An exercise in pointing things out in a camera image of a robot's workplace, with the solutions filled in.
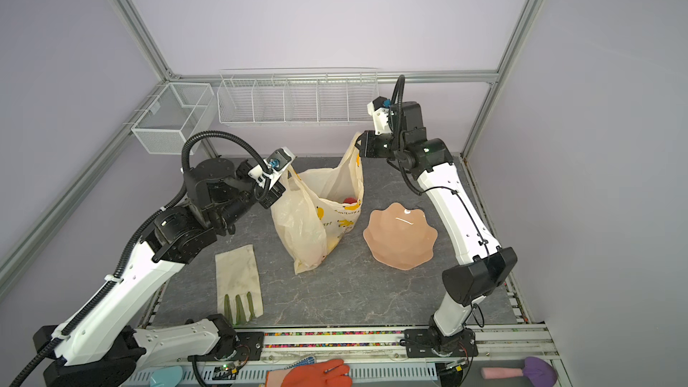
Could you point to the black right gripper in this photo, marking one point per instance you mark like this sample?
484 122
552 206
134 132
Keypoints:
371 150

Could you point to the translucent banana print plastic bag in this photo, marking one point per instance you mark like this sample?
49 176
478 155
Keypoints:
310 218

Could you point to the white mesh box basket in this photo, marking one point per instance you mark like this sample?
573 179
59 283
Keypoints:
177 112

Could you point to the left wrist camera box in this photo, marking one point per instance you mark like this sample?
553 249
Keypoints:
277 163

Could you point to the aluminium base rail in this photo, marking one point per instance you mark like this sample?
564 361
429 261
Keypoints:
369 344

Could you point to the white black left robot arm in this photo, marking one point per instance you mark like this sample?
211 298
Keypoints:
97 346

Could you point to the orange work glove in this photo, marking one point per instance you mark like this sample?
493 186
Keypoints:
331 373

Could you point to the teal plastic object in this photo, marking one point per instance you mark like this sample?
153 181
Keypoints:
167 377

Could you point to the peach wavy fruit bowl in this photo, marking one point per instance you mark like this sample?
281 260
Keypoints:
400 238

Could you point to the white wire wall shelf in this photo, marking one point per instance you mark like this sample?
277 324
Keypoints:
296 96

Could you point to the purple pink brush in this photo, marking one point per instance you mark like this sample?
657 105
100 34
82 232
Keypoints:
539 372

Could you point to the aluminium corner frame post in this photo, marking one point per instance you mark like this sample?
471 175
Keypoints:
134 23

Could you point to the cream green fingered glove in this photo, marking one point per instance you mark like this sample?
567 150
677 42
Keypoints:
239 294

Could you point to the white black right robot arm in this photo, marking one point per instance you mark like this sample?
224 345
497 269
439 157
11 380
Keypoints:
427 168

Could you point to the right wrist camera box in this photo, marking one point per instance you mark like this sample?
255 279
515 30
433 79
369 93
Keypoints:
383 112

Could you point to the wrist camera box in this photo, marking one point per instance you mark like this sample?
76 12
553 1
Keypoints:
383 112
277 163

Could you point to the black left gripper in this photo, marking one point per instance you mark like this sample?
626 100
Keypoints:
272 195

